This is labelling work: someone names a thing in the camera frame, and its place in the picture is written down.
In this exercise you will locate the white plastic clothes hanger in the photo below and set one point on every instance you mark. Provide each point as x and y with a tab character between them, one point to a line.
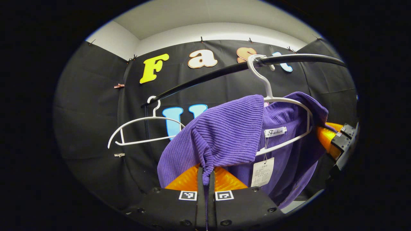
144	119
261	80

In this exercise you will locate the row of black binder clips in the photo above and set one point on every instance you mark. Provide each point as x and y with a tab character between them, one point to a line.
201	39

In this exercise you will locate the purple ribbed knit garment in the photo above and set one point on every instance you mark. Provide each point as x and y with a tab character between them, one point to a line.
224	131

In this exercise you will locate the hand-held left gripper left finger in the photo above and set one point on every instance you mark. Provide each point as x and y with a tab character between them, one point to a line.
200	205

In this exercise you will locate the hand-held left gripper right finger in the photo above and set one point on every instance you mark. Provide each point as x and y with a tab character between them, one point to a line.
211	208

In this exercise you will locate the white backdrop clip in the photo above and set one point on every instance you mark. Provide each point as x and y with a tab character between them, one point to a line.
119	155

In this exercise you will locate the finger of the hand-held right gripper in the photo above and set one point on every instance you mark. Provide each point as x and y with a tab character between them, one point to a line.
327	139
346	130

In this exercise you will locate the reddish backdrop clip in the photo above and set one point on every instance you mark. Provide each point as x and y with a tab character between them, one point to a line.
118	86

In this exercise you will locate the black clothes rack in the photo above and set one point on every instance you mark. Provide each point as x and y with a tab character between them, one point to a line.
208	75

